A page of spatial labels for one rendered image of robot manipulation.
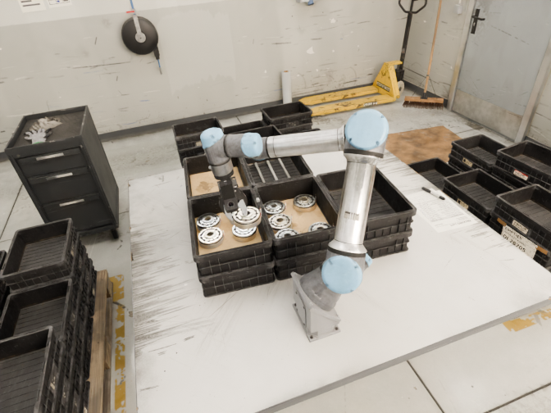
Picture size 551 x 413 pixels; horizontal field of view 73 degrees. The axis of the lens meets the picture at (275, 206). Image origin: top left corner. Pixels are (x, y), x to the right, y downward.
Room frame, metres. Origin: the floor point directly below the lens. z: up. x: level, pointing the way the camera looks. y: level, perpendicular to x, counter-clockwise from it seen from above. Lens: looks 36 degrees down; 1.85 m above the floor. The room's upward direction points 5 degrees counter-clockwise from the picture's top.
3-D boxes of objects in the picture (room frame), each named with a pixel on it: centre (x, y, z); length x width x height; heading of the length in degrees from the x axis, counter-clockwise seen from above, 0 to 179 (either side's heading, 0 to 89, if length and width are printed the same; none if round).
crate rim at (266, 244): (1.20, 0.21, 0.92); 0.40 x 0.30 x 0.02; 11
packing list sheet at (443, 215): (1.44, -0.80, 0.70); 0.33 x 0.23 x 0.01; 16
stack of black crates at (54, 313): (1.16, 1.17, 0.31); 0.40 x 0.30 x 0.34; 16
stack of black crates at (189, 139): (2.94, 0.61, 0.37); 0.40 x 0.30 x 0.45; 107
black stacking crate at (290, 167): (1.65, -0.01, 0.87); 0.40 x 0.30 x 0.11; 11
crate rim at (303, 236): (1.26, -0.09, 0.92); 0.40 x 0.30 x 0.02; 11
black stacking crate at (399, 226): (1.32, -0.38, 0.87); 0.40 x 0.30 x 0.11; 11
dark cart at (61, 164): (2.46, 1.51, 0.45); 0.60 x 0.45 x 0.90; 16
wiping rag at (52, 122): (2.56, 1.59, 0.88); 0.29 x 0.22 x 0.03; 16
